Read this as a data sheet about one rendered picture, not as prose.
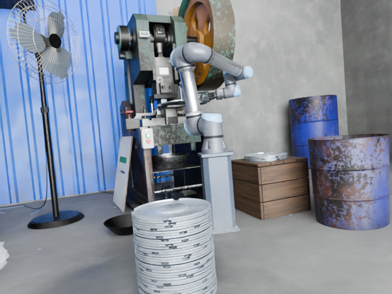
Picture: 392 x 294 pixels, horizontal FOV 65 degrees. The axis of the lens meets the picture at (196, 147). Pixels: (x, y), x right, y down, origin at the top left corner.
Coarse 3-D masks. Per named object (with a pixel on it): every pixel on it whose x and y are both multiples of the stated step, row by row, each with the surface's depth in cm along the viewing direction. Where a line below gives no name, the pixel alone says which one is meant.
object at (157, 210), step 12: (144, 204) 123; (156, 204) 123; (168, 204) 119; (180, 204) 117; (192, 204) 118; (204, 204) 116; (144, 216) 106; (156, 216) 105; (168, 216) 104; (180, 216) 100
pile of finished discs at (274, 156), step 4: (268, 152) 227; (272, 152) 226; (276, 152) 224; (280, 152) 221; (284, 152) 217; (244, 156) 218; (248, 156) 207; (252, 156) 204; (256, 156) 202; (260, 156) 201; (264, 156) 203; (268, 156) 199; (272, 156) 199; (276, 156) 205; (280, 156) 201; (284, 156) 204; (248, 160) 208; (252, 160) 205; (256, 160) 202; (260, 160) 201; (264, 160) 200; (268, 160) 200; (272, 160) 200
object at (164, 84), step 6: (156, 60) 236; (162, 60) 238; (168, 60) 240; (156, 66) 237; (162, 66) 238; (168, 66) 240; (156, 72) 237; (162, 72) 238; (168, 72) 240; (156, 78) 236; (162, 78) 237; (168, 78) 240; (156, 84) 237; (162, 84) 235; (168, 84) 237; (156, 90) 237; (162, 90) 236; (168, 90) 237
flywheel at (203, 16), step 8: (192, 0) 256; (200, 0) 243; (192, 8) 262; (200, 8) 253; (208, 8) 232; (184, 16) 276; (192, 16) 268; (200, 16) 254; (208, 16) 241; (192, 24) 270; (200, 24) 256; (208, 24) 248; (192, 32) 271; (200, 32) 253; (208, 32) 243; (200, 40) 251; (208, 40) 245; (200, 64) 263; (208, 64) 241; (200, 72) 265; (200, 80) 258
